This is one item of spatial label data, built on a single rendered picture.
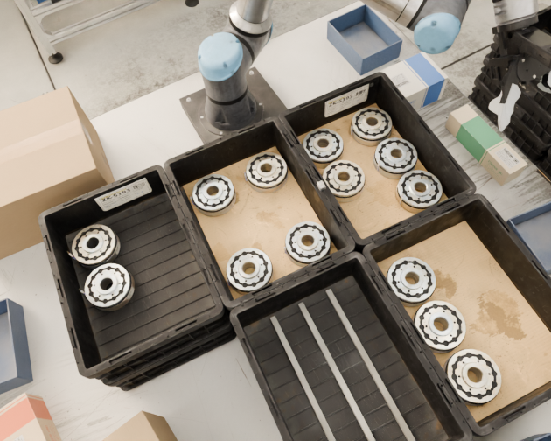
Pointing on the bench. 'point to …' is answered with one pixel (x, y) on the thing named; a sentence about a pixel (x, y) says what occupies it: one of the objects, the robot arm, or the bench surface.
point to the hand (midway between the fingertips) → (535, 121)
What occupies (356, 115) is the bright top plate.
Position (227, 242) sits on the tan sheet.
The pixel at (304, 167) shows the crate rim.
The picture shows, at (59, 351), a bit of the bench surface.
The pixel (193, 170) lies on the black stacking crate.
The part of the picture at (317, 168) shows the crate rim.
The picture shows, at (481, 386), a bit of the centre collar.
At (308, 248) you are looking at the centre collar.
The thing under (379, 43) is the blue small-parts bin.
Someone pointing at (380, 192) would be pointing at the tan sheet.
